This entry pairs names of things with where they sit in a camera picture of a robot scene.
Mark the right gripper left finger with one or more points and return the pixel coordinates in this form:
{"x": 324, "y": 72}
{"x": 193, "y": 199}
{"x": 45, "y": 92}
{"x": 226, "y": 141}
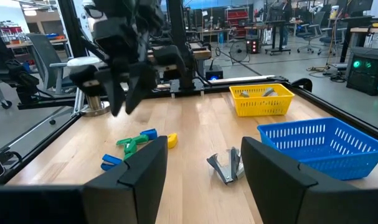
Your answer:
{"x": 129, "y": 199}

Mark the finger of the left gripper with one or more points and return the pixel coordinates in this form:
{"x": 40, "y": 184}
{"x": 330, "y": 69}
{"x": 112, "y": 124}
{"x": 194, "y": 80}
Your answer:
{"x": 139, "y": 87}
{"x": 114, "y": 93}

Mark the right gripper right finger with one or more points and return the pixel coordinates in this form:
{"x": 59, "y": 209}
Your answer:
{"x": 285, "y": 199}

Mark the blue stapler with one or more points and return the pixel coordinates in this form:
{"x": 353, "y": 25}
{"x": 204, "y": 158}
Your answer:
{"x": 149, "y": 133}
{"x": 111, "y": 159}

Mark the green stapler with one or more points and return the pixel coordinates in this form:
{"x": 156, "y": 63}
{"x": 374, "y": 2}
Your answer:
{"x": 139, "y": 139}
{"x": 131, "y": 148}

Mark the yellow stapler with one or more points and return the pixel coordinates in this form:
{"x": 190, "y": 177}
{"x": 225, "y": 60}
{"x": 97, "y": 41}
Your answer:
{"x": 172, "y": 140}

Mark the grey staple remover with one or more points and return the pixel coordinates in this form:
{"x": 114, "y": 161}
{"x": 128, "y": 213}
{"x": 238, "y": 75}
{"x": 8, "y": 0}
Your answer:
{"x": 244, "y": 94}

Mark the light blue staple remover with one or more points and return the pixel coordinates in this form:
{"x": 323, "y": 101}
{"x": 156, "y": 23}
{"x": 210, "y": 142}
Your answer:
{"x": 268, "y": 91}

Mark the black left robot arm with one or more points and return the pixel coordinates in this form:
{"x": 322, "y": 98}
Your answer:
{"x": 181, "y": 46}

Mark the white dome lamp brass base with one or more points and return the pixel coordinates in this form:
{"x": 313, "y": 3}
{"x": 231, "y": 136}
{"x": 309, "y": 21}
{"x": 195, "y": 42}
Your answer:
{"x": 95, "y": 107}

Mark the wooden workbench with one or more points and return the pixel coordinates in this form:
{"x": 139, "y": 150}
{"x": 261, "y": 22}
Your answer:
{"x": 202, "y": 53}

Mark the small black box blue light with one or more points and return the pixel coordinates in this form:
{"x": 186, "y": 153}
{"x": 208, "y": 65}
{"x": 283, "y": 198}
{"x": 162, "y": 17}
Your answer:
{"x": 214, "y": 72}

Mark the blue plastic basket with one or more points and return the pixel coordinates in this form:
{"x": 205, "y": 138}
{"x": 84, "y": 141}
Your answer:
{"x": 332, "y": 165}

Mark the black floor fan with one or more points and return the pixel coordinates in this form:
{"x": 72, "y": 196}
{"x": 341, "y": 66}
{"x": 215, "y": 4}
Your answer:
{"x": 238, "y": 51}

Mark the red storage shelving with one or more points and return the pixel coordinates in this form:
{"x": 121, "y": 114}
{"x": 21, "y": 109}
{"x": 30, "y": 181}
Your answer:
{"x": 237, "y": 18}

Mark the wooden table with bins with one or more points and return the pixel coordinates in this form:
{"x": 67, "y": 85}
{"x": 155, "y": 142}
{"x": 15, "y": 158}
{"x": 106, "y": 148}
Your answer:
{"x": 51, "y": 41}

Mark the grey office chair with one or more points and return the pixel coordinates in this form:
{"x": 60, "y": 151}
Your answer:
{"x": 40, "y": 53}

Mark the black computer with lights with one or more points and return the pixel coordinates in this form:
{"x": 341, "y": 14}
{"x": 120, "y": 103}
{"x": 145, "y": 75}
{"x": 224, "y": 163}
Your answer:
{"x": 252, "y": 46}

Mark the yellow plastic basket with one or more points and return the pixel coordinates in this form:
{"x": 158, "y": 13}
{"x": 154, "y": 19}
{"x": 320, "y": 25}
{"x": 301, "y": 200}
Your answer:
{"x": 260, "y": 105}

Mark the black standing desk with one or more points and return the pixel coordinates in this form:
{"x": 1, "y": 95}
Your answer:
{"x": 277, "y": 37}

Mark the person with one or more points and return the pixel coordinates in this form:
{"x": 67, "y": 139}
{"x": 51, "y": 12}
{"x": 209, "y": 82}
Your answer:
{"x": 286, "y": 18}

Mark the dark office chair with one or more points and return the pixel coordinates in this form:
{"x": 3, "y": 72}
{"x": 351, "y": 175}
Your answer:
{"x": 310, "y": 31}
{"x": 330, "y": 40}

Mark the computer tower green fans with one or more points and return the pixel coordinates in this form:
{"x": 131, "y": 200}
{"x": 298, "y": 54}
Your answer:
{"x": 366, "y": 74}

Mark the black desk wooden top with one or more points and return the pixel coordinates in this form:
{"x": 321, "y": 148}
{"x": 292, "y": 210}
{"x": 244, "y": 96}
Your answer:
{"x": 346, "y": 43}

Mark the white plastic jug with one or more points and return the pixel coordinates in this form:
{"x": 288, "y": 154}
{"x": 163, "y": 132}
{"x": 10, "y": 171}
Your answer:
{"x": 334, "y": 12}

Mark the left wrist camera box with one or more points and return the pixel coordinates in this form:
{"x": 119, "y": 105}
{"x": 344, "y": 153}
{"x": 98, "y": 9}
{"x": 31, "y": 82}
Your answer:
{"x": 114, "y": 37}

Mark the black metal table frame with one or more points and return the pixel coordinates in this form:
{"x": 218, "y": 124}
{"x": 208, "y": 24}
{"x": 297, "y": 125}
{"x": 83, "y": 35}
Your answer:
{"x": 72, "y": 25}

